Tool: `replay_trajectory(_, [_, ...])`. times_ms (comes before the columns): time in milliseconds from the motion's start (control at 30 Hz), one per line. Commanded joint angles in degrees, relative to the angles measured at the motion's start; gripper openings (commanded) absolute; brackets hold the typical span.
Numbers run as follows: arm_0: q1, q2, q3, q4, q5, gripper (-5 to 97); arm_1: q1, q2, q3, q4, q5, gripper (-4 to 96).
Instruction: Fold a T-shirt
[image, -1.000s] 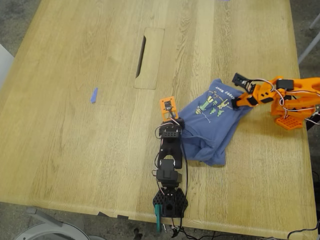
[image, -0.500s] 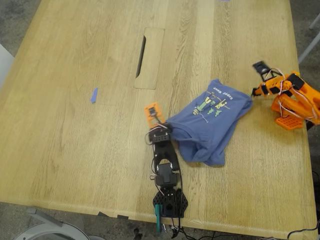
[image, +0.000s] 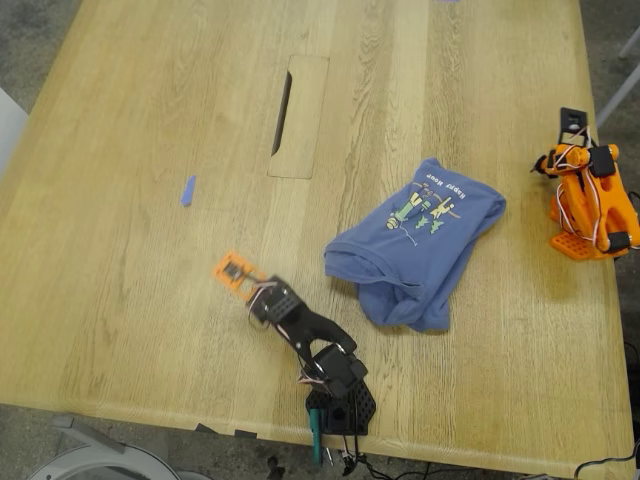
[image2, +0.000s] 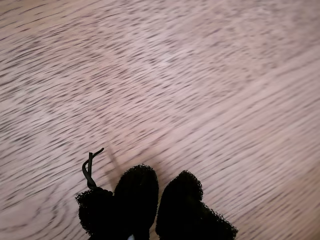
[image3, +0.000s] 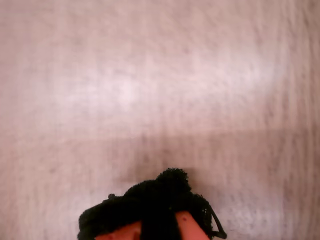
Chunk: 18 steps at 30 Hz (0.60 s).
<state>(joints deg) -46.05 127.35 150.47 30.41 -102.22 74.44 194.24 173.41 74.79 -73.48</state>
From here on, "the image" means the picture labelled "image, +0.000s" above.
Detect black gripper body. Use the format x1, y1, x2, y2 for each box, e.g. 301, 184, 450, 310
249, 276, 305, 325

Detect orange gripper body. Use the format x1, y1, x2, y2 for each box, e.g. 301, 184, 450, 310
544, 142, 594, 179

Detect blue printed T-shirt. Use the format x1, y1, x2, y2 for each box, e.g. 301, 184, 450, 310
323, 157, 507, 334

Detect white metal chair legs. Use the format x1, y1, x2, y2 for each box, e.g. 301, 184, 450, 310
594, 39, 640, 129

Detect teal table clamp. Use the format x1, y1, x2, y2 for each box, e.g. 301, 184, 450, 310
307, 407, 326, 466

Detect white grey office chair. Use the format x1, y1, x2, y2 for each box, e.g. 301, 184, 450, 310
27, 414, 177, 480

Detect white furniture corner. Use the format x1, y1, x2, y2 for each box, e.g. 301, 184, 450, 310
0, 87, 29, 177

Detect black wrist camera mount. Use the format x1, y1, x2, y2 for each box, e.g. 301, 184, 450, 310
558, 107, 592, 149

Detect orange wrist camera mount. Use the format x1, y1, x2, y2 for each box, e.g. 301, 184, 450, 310
211, 250, 267, 304

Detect black camera cable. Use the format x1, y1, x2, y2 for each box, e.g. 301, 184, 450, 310
342, 434, 436, 480

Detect black power cable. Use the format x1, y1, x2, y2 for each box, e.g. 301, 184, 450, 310
573, 438, 640, 480

